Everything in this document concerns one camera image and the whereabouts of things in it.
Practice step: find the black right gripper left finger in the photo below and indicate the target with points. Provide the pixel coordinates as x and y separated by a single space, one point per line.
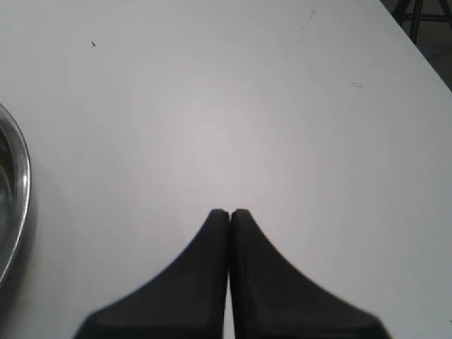
186 300

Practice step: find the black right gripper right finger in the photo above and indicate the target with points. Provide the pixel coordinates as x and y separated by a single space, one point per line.
272 299

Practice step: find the black stand pole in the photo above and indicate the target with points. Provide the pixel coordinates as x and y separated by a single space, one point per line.
428 25

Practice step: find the round stainless steel dish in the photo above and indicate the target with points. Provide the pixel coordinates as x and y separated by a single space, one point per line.
16 191

